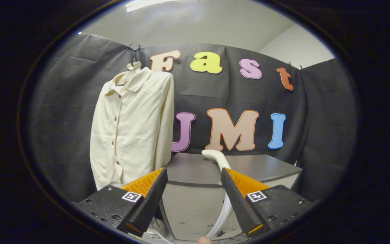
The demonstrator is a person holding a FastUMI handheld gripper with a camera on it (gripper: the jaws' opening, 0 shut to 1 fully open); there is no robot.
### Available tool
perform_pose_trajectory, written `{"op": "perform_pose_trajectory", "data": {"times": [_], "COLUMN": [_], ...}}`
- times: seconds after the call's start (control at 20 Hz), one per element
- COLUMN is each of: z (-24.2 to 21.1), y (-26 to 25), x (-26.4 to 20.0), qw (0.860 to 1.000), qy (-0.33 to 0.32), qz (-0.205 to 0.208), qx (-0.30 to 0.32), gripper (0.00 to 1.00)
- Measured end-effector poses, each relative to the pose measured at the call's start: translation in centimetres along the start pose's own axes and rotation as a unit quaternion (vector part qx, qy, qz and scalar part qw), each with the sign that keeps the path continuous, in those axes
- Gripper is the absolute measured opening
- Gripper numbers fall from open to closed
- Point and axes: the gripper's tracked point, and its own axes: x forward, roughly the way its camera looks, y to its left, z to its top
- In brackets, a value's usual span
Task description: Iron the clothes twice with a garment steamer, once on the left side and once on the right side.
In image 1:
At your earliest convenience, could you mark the black backdrop cloth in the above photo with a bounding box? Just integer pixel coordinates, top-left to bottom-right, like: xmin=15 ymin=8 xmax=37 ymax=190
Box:
xmin=29 ymin=33 xmax=357 ymax=204

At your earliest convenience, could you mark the grey white cabinet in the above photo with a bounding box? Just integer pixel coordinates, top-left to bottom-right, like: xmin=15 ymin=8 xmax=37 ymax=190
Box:
xmin=159 ymin=152 xmax=303 ymax=242

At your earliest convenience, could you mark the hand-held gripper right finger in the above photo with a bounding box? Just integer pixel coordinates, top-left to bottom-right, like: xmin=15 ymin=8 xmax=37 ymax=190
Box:
xmin=220 ymin=167 xmax=314 ymax=238

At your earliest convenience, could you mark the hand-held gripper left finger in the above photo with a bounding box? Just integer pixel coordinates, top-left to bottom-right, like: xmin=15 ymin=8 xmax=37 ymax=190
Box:
xmin=71 ymin=167 xmax=168 ymax=238

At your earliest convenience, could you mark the cream button shirt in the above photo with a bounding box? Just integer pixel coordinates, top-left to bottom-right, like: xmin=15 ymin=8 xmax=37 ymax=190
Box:
xmin=90 ymin=67 xmax=175 ymax=191

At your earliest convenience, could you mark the white garment steamer nozzle hose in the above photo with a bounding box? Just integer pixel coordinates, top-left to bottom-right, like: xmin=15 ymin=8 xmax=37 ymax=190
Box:
xmin=202 ymin=149 xmax=233 ymax=239

